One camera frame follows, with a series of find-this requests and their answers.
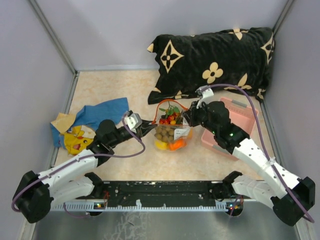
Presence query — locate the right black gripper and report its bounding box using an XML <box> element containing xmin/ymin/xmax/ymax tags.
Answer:
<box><xmin>182</xmin><ymin>99</ymin><xmax>219</xmax><ymax>135</ymax></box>

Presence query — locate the red cherry bunch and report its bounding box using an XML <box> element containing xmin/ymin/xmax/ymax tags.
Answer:
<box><xmin>156</xmin><ymin>101</ymin><xmax>184</xmax><ymax>125</ymax></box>

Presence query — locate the brown longan bunch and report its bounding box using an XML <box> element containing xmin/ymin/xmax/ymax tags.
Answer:
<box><xmin>154</xmin><ymin>125</ymin><xmax>175</xmax><ymax>143</ymax></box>

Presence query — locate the clear zip top bag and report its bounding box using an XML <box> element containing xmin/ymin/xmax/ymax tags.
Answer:
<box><xmin>152</xmin><ymin>99</ymin><xmax>193</xmax><ymax>152</ymax></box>

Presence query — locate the yellow lemon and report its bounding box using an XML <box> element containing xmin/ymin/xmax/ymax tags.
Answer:
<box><xmin>154</xmin><ymin>139</ymin><xmax>169</xmax><ymax>151</ymax></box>

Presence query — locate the orange persimmon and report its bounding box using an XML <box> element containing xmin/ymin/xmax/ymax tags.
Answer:
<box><xmin>168</xmin><ymin>138</ymin><xmax>187</xmax><ymax>151</ymax></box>

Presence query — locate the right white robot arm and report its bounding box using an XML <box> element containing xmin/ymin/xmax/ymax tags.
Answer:
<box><xmin>182</xmin><ymin>101</ymin><xmax>316</xmax><ymax>227</ymax></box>

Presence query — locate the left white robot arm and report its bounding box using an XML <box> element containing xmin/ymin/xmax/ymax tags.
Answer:
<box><xmin>11</xmin><ymin>119</ymin><xmax>156</xmax><ymax>223</ymax></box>

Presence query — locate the yellow blue cartoon bag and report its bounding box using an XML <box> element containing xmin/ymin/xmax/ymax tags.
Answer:
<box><xmin>50</xmin><ymin>113</ymin><xmax>96</xmax><ymax>156</ymax></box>

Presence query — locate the pink plastic basket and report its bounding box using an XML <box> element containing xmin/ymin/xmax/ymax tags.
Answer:
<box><xmin>201</xmin><ymin>97</ymin><xmax>256</xmax><ymax>161</ymax></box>

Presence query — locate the blue cloth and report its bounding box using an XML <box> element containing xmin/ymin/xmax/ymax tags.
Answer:
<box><xmin>50</xmin><ymin>97</ymin><xmax>129</xmax><ymax>148</ymax></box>

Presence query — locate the black floral pillow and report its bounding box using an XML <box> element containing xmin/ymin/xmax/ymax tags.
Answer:
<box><xmin>147</xmin><ymin>27</ymin><xmax>275</xmax><ymax>105</ymax></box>

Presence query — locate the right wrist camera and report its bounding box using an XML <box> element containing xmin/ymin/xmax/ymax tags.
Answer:
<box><xmin>195</xmin><ymin>85</ymin><xmax>214</xmax><ymax>109</ymax></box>

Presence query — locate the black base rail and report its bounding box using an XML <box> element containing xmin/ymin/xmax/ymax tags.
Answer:
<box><xmin>78</xmin><ymin>180</ymin><xmax>236</xmax><ymax>208</ymax></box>

